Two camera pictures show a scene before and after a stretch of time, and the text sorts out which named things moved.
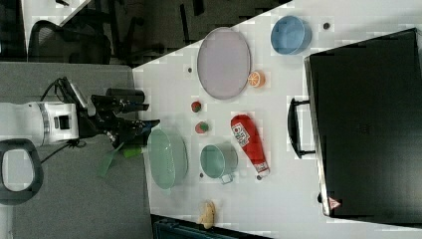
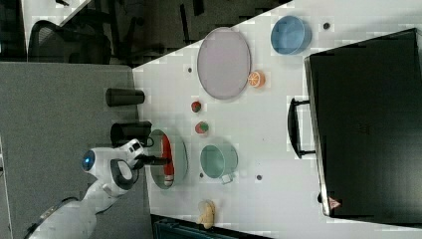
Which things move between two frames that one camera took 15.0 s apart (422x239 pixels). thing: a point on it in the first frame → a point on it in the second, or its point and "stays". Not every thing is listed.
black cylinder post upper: x=131 y=96 stays
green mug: x=219 y=161 stays
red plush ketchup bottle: x=247 y=134 → x=169 y=169
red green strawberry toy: x=201 y=127 stays
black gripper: x=122 y=131 → x=149 y=160
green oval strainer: x=167 y=158 stays
